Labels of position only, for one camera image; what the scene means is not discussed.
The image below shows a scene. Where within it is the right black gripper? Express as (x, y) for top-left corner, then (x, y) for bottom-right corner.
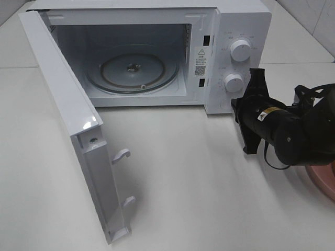
(231, 68), (298, 154)

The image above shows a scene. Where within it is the round door release button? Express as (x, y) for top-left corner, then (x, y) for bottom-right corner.
(220, 99), (232, 112)

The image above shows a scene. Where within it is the pink round plate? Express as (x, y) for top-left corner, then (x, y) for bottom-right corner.
(291, 161), (334, 202)

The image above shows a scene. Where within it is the white microwave door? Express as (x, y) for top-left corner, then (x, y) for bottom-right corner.
(19, 11), (136, 243)

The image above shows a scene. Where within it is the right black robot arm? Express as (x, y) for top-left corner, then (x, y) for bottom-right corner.
(231, 68), (334, 167)

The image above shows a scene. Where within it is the lower white timer knob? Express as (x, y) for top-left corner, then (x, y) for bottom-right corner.
(224, 73), (244, 93)

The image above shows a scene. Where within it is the upper white power knob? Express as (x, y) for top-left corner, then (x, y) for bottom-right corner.
(230, 39), (251, 62)

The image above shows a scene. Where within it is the white warning label sticker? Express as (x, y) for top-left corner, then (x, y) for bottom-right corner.
(193, 46), (210, 78)

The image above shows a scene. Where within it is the white microwave oven body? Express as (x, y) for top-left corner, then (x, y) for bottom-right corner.
(25, 1), (272, 114)

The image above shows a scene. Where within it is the glass microwave turntable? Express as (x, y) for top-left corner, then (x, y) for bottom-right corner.
(86, 44), (180, 94)

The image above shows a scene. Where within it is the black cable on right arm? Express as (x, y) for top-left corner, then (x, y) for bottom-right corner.
(263, 84), (335, 170)

